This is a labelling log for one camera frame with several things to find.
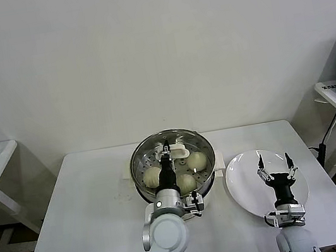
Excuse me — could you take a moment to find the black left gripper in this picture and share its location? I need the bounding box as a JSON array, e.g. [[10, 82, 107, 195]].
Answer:
[[151, 137, 180, 193]]

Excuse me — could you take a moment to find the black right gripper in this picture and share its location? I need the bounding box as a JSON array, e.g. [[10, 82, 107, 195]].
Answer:
[[253, 148, 306, 212]]

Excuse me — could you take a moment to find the round glass pot lid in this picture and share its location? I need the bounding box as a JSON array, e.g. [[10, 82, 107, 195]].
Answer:
[[126, 124, 221, 204]]

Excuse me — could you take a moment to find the white steamed baozi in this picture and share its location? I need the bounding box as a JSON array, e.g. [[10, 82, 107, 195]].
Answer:
[[175, 172, 198, 195], [141, 165, 165, 190], [185, 150, 210, 174]]

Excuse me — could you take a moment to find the stainless steel steamer basket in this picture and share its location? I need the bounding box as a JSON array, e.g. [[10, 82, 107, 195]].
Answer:
[[124, 123, 221, 206]]

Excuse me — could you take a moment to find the round white plate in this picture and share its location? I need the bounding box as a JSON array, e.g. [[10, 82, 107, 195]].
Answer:
[[221, 142, 314, 227]]

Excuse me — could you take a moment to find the white printed box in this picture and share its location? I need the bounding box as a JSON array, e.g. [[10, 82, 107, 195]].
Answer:
[[319, 80, 336, 96]]

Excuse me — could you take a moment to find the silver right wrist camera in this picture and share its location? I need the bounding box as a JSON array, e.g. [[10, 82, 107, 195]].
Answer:
[[287, 202, 308, 222]]

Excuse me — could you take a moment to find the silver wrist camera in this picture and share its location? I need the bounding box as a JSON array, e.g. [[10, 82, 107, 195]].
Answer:
[[181, 190, 207, 219], [287, 202, 308, 222]]

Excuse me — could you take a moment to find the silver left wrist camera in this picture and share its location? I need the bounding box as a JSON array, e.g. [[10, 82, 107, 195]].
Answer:
[[181, 190, 207, 219]]

